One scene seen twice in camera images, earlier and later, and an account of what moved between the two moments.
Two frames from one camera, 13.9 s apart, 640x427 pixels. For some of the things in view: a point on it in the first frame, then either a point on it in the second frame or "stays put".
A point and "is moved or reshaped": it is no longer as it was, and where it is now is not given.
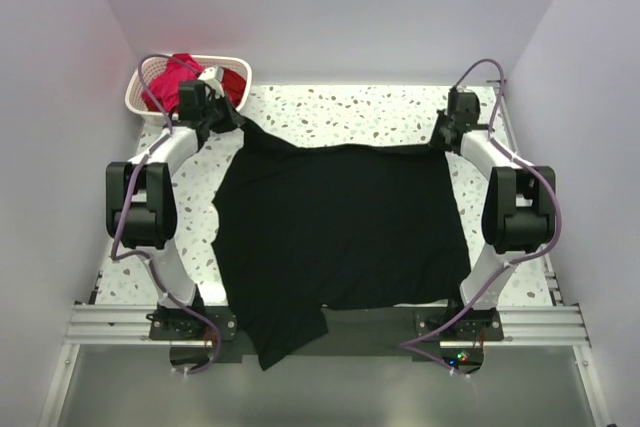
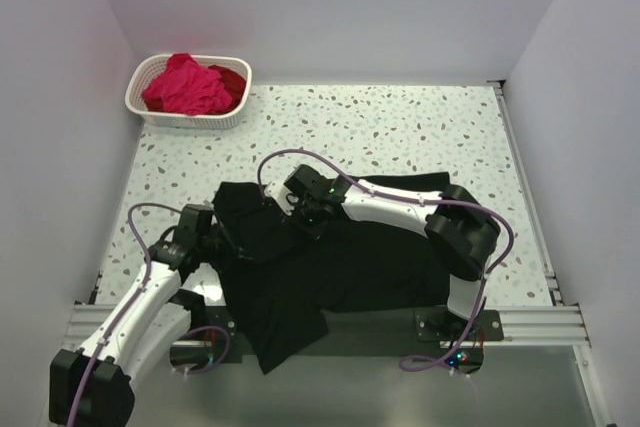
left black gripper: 223,110 -> 228,245
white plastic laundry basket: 143,72 stays put
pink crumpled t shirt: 165,86 stays put
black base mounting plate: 200,336 stays put
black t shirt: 303,230 is moved or reshaped
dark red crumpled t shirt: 233,84 stays put
